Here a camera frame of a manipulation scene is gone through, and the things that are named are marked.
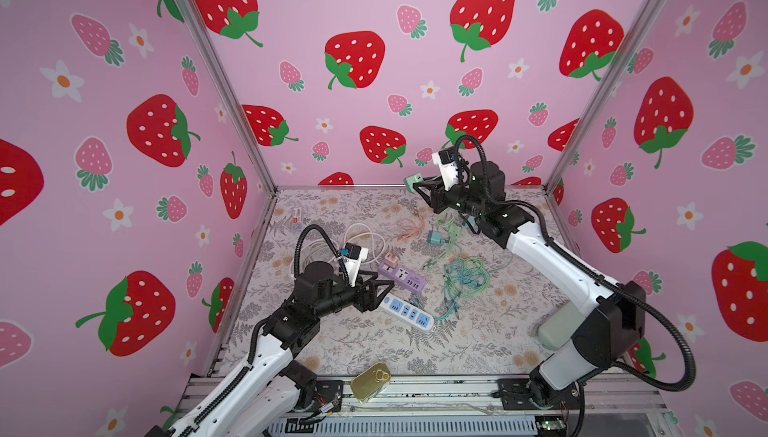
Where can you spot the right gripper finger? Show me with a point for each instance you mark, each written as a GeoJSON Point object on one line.
{"type": "Point", "coordinates": [426, 195]}
{"type": "Point", "coordinates": [434, 181]}

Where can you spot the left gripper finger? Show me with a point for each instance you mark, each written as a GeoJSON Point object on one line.
{"type": "Point", "coordinates": [380, 285]}
{"type": "Point", "coordinates": [373, 302]}

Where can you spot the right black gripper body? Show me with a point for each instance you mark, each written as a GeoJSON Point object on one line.
{"type": "Point", "coordinates": [458, 198]}

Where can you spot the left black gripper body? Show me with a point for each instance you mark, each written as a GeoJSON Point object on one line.
{"type": "Point", "coordinates": [340, 298]}

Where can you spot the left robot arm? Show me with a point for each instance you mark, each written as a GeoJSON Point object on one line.
{"type": "Point", "coordinates": [268, 382]}

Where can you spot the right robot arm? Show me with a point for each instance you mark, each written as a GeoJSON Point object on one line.
{"type": "Point", "coordinates": [614, 313]}

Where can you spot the blue charger plug near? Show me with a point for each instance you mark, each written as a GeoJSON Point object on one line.
{"type": "Point", "coordinates": [435, 238]}

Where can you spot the white blue power strip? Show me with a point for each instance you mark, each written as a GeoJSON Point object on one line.
{"type": "Point", "coordinates": [408, 313]}

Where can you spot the purple power strip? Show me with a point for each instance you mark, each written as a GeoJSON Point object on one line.
{"type": "Point", "coordinates": [407, 279]}

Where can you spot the gold sardine tin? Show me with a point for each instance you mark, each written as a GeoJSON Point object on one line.
{"type": "Point", "coordinates": [370, 382]}

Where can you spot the pale green soap box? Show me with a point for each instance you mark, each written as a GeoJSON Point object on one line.
{"type": "Point", "coordinates": [556, 330]}

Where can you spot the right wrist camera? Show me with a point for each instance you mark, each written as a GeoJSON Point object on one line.
{"type": "Point", "coordinates": [451, 167]}

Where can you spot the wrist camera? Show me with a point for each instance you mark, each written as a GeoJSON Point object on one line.
{"type": "Point", "coordinates": [352, 257]}
{"type": "Point", "coordinates": [451, 167]}

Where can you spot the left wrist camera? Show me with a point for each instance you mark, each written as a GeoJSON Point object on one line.
{"type": "Point", "coordinates": [352, 257]}

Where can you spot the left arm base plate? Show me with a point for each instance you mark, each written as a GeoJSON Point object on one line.
{"type": "Point", "coordinates": [320, 393]}

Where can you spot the aluminium front rail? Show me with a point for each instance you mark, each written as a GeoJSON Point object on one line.
{"type": "Point", "coordinates": [464, 405]}

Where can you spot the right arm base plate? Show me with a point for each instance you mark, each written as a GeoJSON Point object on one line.
{"type": "Point", "coordinates": [520, 393]}

